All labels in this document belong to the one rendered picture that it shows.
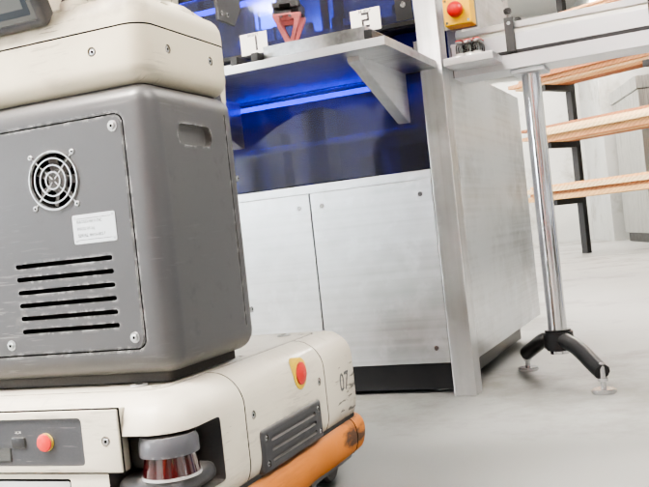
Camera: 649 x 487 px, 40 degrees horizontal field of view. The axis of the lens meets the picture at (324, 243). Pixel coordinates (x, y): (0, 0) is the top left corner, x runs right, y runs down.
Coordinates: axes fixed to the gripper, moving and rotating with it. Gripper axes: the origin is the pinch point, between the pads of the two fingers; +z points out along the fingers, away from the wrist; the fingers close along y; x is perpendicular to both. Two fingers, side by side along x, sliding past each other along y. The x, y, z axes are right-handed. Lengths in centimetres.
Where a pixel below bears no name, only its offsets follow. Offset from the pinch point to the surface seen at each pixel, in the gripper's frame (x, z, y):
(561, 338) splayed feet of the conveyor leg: -60, 80, 27
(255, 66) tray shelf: 7.9, 5.5, -6.8
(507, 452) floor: -41, 91, -38
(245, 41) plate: 19.4, -9.9, 37.7
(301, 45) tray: -3.5, 2.1, -7.0
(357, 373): -4, 87, 35
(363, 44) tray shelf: -18.4, 4.9, -13.9
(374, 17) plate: -18.3, -9.7, 27.6
